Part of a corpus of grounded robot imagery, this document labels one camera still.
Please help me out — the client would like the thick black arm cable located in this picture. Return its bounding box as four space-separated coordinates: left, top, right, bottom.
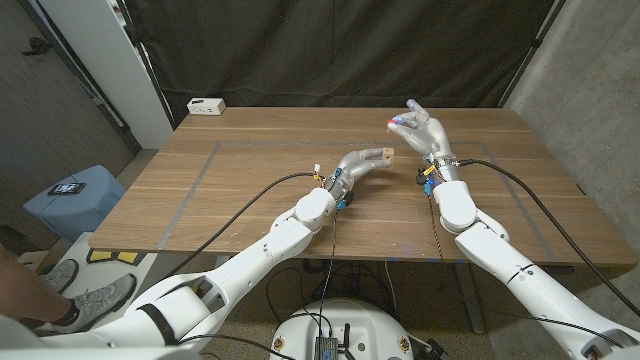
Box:
164 172 321 279
459 158 640 316

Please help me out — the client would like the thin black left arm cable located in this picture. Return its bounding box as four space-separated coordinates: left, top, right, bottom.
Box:
179 212 339 360

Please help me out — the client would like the grey table leg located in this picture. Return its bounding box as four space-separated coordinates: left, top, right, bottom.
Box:
452 262 487 335

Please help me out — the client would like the white floor platform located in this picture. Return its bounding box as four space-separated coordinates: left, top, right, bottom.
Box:
49 232 166 301

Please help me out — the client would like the white power strip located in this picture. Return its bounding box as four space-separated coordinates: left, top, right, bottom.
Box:
186 97 227 116

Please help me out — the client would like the wooden table panel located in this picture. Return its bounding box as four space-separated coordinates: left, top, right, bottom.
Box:
157 139 559 264

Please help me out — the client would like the person's bare leg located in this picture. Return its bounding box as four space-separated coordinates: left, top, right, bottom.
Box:
0 244 71 324

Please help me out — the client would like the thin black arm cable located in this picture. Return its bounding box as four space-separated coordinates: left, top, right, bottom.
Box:
179 212 339 360
427 194 626 349

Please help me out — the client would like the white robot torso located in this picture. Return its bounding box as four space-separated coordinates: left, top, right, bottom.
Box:
269 298 415 360

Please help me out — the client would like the black backdrop frame pole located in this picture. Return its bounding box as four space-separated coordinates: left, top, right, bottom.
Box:
499 0 569 109
117 0 176 131

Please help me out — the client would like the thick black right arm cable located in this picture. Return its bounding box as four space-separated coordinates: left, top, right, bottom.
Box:
459 158 640 316

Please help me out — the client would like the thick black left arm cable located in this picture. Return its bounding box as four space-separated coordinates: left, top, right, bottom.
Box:
164 172 321 279

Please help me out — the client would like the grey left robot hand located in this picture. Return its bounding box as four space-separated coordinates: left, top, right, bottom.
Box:
324 147 395 199

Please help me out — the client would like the black floor cable bundle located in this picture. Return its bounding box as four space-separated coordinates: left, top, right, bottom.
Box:
264 257 401 326

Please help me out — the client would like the black phone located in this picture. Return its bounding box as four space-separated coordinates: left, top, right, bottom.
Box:
47 182 87 196

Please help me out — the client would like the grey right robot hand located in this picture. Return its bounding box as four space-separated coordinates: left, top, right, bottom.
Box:
386 98 461 182

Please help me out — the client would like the yellow and black floor pad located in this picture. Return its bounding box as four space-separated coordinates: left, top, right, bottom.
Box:
87 248 146 265

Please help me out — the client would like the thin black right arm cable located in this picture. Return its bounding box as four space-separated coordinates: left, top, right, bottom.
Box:
427 194 626 349

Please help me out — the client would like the grey sneaker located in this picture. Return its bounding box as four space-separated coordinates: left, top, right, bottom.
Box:
47 273 138 335
43 258 80 294

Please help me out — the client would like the blue stool with phone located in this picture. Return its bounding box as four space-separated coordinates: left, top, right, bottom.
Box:
22 164 126 244

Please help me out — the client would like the black curtain backdrop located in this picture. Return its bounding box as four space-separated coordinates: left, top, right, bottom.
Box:
122 0 559 126

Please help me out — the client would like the white pillar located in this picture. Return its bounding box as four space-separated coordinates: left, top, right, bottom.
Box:
37 0 174 150

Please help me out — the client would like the black door handle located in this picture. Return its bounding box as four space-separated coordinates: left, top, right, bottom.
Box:
21 37 54 56

